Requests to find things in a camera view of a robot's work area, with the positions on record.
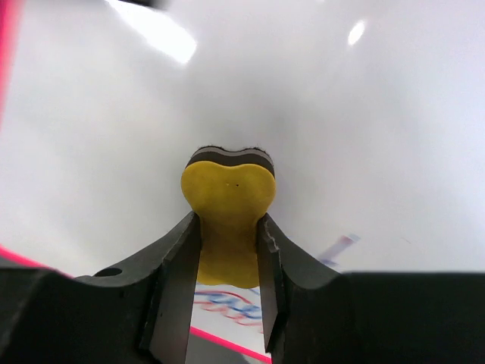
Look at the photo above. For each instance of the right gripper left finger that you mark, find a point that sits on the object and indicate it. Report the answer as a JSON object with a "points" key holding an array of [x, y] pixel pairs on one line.
{"points": [[136, 311]]}

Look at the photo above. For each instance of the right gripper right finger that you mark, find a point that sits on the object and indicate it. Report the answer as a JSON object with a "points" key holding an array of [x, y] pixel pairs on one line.
{"points": [[313, 314]]}

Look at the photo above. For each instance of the yellow bone-shaped eraser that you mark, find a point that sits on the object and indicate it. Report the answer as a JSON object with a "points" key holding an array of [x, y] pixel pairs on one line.
{"points": [[230, 191]]}

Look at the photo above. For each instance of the pink framed whiteboard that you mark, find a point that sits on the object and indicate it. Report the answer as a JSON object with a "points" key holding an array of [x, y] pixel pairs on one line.
{"points": [[371, 111]]}

